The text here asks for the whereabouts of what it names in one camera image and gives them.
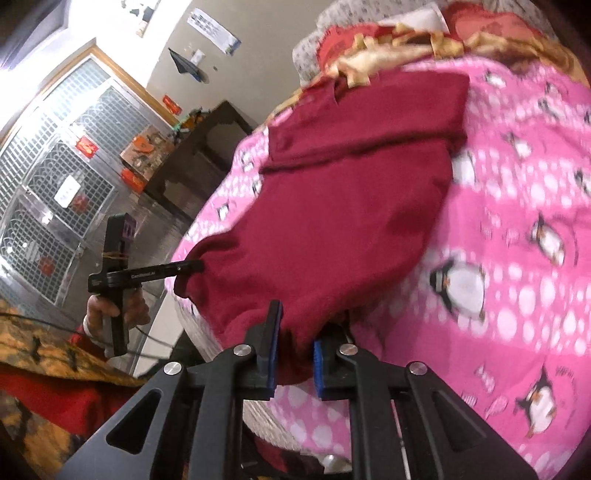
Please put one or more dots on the red and gold quilt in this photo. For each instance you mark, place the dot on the red and gold quilt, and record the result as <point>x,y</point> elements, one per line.
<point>369,53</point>

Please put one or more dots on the person's left hand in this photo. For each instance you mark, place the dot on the person's left hand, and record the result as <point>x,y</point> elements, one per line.
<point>136,309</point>

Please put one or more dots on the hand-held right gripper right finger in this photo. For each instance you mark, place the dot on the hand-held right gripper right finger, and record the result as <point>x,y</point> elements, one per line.
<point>318,369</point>

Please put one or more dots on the cardboard box with orange items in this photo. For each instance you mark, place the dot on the cardboard box with orange items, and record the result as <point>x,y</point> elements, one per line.
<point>147,152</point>

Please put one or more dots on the person's left forearm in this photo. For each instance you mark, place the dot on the person's left forearm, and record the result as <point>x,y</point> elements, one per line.
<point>85,340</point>

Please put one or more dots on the red pillow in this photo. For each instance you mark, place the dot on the red pillow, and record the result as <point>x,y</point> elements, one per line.
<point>485,21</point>

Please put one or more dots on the dark wooden table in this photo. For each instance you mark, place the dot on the dark wooden table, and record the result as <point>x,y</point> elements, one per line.
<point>194,157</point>

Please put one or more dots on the metal lattice gate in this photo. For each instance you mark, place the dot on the metal lattice gate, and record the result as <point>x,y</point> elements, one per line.
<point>55,152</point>

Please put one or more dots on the red paper label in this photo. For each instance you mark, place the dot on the red paper label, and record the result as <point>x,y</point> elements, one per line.
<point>87,147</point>
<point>173,104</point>

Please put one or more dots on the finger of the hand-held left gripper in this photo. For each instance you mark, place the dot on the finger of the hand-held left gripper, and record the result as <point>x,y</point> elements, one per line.
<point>166,269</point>

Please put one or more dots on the maroon knit sweater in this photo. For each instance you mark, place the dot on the maroon knit sweater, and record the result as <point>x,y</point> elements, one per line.
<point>346,194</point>

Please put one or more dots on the pink penguin print blanket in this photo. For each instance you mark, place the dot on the pink penguin print blanket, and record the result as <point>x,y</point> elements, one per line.
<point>508,286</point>

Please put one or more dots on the white pillow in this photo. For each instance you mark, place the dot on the white pillow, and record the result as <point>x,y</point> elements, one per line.
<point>425,16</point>

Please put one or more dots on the white wall notice paper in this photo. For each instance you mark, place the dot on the white wall notice paper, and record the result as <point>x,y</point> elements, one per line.
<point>214,30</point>

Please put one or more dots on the person's orange patterned clothing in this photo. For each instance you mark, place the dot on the person's orange patterned clothing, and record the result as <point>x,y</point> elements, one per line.
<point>46,360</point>

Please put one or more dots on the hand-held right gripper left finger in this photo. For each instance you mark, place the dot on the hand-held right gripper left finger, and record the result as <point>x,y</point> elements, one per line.
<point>272,364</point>

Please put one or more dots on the white paper sheet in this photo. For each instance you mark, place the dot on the white paper sheet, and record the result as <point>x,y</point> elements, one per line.
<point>68,193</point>

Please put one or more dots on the dark wall hanging object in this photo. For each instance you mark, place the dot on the dark wall hanging object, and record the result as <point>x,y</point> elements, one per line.
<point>184,67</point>

